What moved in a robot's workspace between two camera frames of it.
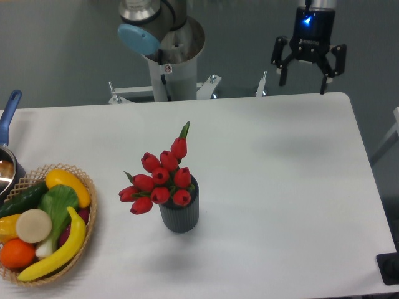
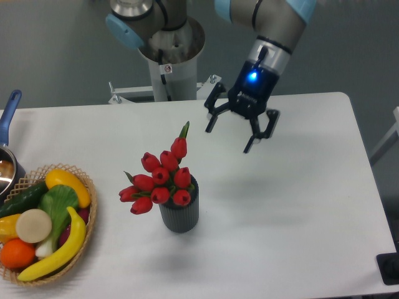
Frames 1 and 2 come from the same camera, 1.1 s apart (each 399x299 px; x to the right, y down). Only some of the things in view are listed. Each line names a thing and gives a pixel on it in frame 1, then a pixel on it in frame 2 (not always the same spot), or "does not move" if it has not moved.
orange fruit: [16, 253] does not move
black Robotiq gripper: [313, 33] to [248, 98]
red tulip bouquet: [164, 179] does not move
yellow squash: [60, 177] does not move
